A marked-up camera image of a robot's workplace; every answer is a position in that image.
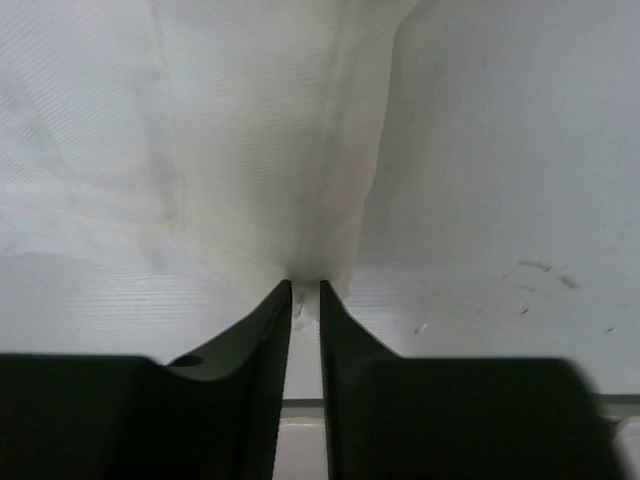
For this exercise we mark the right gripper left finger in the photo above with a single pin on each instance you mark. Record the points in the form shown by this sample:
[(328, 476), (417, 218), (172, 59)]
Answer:
[(212, 413)]

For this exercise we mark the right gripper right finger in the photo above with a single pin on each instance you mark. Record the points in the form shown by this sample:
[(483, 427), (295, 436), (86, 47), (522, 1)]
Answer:
[(392, 417)]

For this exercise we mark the white skirt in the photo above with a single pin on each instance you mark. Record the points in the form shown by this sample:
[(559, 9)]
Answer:
[(234, 140)]

